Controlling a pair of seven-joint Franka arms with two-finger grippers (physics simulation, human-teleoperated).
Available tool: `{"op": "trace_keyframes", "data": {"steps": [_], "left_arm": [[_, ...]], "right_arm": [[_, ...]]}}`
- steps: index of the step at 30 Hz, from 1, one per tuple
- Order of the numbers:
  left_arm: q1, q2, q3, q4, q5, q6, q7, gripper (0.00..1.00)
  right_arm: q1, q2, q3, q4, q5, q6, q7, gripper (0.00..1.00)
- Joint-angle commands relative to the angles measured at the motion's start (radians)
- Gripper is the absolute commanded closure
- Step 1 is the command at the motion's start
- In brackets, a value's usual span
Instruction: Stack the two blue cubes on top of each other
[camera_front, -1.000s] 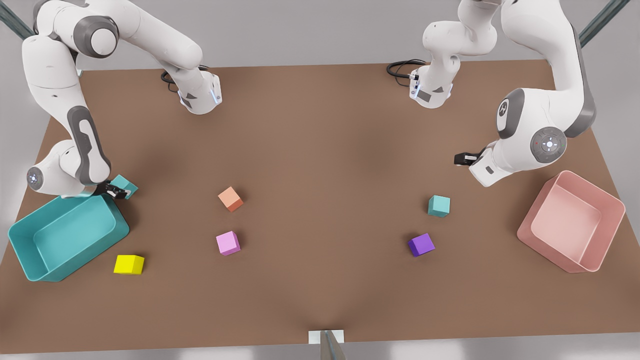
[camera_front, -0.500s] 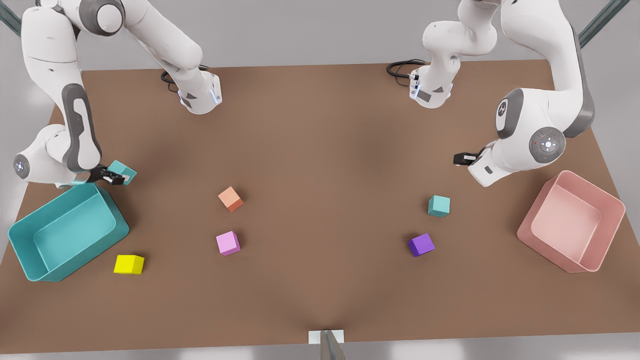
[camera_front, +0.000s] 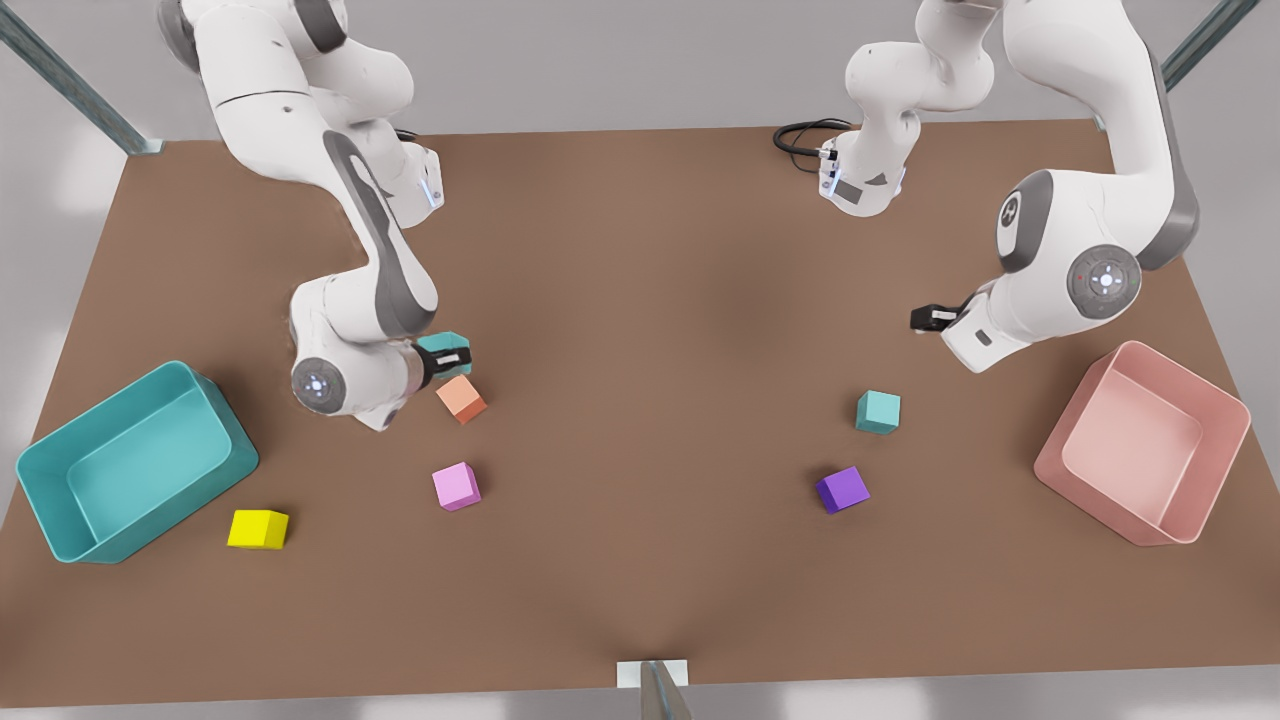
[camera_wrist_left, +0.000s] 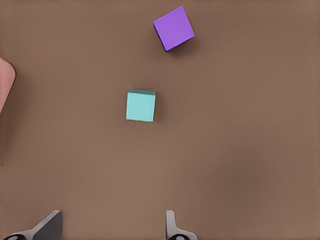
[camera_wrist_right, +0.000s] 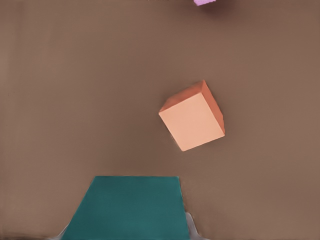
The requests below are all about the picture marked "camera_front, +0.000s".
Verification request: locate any teal plastic bin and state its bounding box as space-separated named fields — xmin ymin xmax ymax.
xmin=14 ymin=359 xmax=262 ymax=566

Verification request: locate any pink cube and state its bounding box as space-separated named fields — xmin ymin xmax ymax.
xmin=431 ymin=461 xmax=483 ymax=513

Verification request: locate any pink plastic bin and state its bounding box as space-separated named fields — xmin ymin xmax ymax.
xmin=1032 ymin=339 xmax=1254 ymax=548

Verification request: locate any purple cube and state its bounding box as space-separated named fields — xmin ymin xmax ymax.
xmin=814 ymin=465 xmax=872 ymax=516

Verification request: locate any silver frame post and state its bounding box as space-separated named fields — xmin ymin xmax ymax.
xmin=1093 ymin=0 xmax=1263 ymax=132
xmin=616 ymin=659 xmax=694 ymax=720
xmin=0 ymin=0 xmax=167 ymax=157

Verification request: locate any yellow cube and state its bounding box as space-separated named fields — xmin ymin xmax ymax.
xmin=226 ymin=508 xmax=291 ymax=551

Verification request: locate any orange cube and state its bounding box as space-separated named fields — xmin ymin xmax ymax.
xmin=435 ymin=374 xmax=489 ymax=426

